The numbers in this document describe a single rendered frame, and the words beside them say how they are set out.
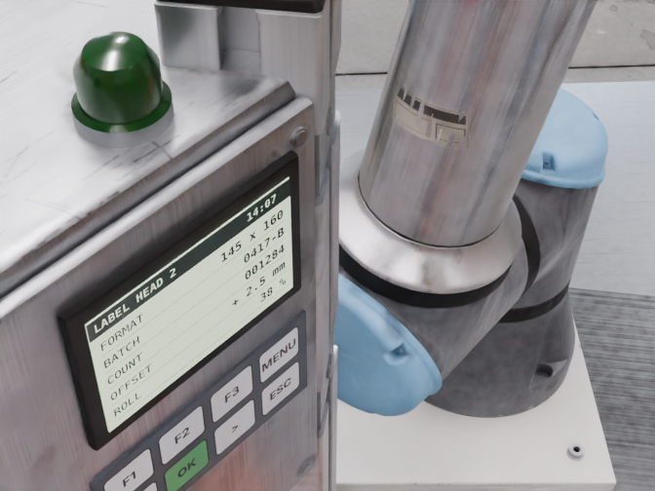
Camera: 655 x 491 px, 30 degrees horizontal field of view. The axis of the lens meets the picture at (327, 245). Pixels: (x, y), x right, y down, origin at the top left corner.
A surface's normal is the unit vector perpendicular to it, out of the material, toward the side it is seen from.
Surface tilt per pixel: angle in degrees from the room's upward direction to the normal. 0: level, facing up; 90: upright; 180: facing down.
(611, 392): 0
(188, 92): 0
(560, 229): 76
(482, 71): 90
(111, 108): 90
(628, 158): 0
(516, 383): 72
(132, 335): 90
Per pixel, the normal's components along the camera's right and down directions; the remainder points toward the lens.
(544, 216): 0.69, -0.03
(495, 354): 0.01, 0.44
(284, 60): -0.14, 0.72
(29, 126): 0.00, -0.69
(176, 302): 0.73, 0.49
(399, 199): -0.62, 0.51
